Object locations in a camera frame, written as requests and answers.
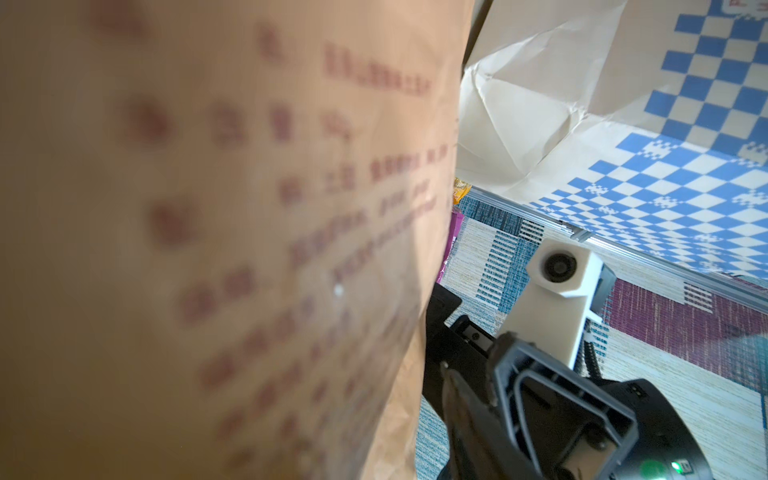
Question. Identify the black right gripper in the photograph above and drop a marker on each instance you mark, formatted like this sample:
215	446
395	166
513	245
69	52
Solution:
514	412

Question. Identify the blue checkered paper bag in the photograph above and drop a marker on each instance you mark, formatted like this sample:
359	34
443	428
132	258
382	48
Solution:
643	122

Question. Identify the yellow snack bag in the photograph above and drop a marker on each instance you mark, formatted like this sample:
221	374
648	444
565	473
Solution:
460	190

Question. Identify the purple snack bag right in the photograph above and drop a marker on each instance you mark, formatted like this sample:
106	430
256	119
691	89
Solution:
455	226

